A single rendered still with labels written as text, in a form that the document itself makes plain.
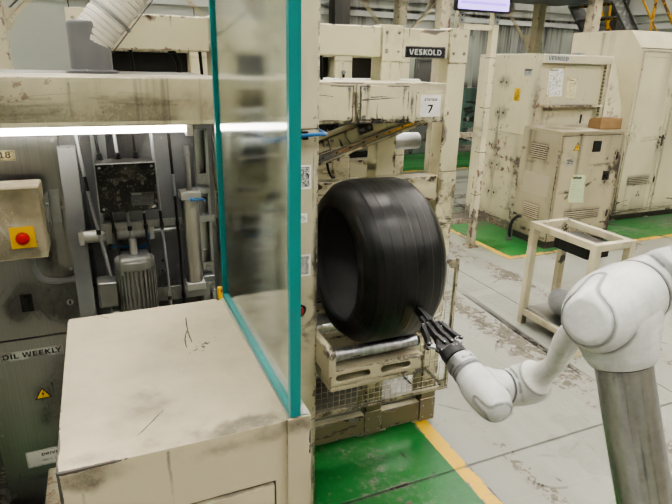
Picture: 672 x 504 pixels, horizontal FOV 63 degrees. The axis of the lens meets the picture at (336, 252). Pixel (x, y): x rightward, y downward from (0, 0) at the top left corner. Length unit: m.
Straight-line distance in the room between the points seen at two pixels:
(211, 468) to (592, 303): 0.70
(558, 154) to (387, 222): 4.50
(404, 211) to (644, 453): 0.97
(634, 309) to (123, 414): 0.89
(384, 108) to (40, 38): 8.96
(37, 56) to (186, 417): 9.86
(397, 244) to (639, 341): 0.84
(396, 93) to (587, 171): 4.52
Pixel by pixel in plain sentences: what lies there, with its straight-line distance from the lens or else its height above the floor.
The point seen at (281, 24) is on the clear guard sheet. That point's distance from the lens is 0.84.
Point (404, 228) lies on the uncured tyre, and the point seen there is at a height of 1.36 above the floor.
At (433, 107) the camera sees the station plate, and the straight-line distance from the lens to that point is 2.19.
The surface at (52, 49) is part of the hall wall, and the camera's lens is 10.64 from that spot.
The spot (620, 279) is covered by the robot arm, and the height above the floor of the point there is 1.50.
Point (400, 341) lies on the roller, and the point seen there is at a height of 0.92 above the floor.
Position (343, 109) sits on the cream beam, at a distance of 2.01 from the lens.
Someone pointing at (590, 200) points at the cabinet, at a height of 0.50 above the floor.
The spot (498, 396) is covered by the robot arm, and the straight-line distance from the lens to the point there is 1.54.
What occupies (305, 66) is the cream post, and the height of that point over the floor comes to 1.83.
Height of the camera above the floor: 1.84
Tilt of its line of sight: 19 degrees down
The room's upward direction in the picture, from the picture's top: 1 degrees clockwise
